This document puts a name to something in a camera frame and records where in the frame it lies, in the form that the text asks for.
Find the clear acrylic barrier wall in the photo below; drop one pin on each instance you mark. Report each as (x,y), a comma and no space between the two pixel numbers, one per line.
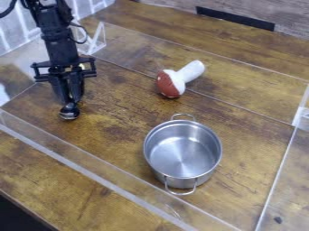
(77,172)

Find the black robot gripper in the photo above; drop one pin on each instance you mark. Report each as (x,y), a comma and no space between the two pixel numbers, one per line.
(65,61)

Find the red white toy mushroom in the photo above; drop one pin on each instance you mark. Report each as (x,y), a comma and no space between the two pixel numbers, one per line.
(172,81)

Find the stainless steel pot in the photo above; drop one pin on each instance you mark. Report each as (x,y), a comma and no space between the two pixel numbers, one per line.
(184,151)

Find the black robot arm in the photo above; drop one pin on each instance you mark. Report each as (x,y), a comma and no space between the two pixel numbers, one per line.
(54,19)

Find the green handled metal spoon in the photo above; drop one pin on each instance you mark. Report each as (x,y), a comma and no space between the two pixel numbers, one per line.
(70,111)

